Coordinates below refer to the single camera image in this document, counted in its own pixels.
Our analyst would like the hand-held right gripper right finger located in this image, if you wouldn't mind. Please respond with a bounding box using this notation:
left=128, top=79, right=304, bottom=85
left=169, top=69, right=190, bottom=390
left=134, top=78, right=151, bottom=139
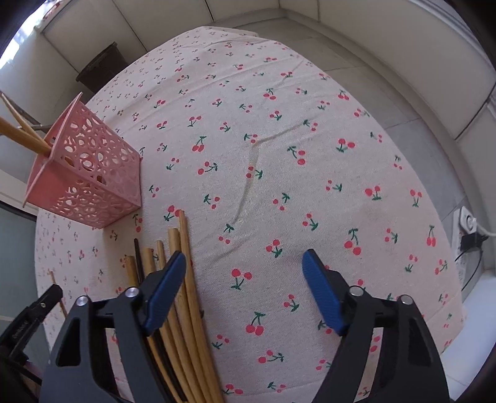
left=302, top=249, right=451, bottom=403

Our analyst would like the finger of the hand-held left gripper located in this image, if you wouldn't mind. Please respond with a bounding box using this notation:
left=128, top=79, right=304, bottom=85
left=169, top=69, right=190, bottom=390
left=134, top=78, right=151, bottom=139
left=23, top=284, right=64, bottom=322

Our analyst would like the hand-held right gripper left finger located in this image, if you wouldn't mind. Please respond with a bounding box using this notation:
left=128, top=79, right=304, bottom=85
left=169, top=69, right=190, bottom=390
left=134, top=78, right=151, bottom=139
left=41, top=250, right=187, bottom=403

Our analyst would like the wooden chopstick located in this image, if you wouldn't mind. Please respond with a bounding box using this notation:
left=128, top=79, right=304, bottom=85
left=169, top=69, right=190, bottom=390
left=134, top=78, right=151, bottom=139
left=167, top=228, right=214, bottom=403
left=156, top=240, right=198, bottom=403
left=141, top=248, right=184, bottom=403
left=175, top=209, right=225, bottom=403
left=123, top=256, right=142, bottom=290
left=48, top=270, right=68, bottom=316
left=0, top=92, right=47, bottom=153
left=0, top=115, right=53, bottom=156

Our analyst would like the thin black chopstick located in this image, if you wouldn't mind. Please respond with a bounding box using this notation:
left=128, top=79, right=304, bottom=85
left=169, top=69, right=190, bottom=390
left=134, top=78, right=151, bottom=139
left=134, top=238, right=146, bottom=280

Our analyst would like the pink perforated utensil holder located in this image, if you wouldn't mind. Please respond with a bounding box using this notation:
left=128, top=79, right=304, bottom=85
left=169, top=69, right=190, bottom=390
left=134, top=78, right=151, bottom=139
left=22, top=92, right=142, bottom=229

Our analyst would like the frosted glass door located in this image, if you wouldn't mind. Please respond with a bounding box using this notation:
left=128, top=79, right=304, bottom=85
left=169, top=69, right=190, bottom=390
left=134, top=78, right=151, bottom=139
left=0, top=201, right=39, bottom=322

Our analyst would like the cherry print tablecloth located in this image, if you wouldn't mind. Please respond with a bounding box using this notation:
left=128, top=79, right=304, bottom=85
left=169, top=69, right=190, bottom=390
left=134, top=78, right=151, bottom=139
left=34, top=25, right=466, bottom=403

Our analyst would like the black charger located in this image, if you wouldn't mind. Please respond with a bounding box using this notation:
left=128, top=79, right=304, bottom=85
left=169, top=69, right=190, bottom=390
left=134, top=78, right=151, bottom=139
left=459, top=233, right=489, bottom=252

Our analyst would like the white power strip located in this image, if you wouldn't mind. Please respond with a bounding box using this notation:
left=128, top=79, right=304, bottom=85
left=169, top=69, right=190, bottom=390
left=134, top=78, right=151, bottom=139
left=451, top=205, right=483, bottom=285

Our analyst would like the dark trash bin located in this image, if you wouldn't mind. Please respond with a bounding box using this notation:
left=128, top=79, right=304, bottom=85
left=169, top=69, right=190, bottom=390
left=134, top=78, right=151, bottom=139
left=75, top=41, right=126, bottom=92

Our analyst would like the black cable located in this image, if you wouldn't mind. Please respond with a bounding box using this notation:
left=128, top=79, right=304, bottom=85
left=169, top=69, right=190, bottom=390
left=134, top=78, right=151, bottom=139
left=454, top=248, right=485, bottom=292

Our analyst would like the white plug cable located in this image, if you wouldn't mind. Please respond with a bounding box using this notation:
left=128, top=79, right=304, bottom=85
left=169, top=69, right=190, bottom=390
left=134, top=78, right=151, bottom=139
left=465, top=217, right=496, bottom=238

